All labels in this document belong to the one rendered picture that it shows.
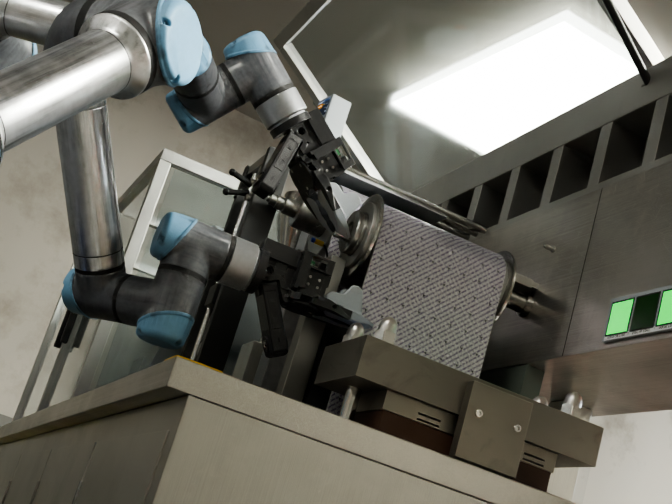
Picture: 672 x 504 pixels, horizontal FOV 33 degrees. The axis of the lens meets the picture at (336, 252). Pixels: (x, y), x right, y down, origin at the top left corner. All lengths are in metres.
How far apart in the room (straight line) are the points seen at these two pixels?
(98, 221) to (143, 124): 4.16
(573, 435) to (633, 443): 5.60
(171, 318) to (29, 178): 4.00
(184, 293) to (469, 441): 0.46
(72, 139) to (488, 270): 0.71
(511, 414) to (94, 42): 0.76
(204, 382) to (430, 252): 0.57
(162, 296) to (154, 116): 4.24
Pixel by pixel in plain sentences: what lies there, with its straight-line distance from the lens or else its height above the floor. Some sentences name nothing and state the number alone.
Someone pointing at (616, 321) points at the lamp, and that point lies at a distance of 1.74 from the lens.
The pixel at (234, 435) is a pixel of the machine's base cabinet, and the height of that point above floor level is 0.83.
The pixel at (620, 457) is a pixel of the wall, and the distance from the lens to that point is 7.25.
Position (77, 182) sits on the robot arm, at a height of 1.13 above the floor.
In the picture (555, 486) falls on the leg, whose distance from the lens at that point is 2.10.
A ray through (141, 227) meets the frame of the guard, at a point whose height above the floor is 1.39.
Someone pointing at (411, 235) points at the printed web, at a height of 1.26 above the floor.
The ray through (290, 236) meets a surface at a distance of 2.58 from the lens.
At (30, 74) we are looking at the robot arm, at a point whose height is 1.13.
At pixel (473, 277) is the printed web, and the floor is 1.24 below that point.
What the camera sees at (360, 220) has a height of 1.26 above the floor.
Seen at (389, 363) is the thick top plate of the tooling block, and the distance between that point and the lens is 1.59.
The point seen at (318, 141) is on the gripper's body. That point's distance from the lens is 1.87.
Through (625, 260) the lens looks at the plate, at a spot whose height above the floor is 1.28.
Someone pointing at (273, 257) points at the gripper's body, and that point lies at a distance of 1.74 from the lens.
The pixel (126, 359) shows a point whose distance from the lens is 2.74.
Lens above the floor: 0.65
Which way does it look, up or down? 17 degrees up
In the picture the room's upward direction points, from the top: 17 degrees clockwise
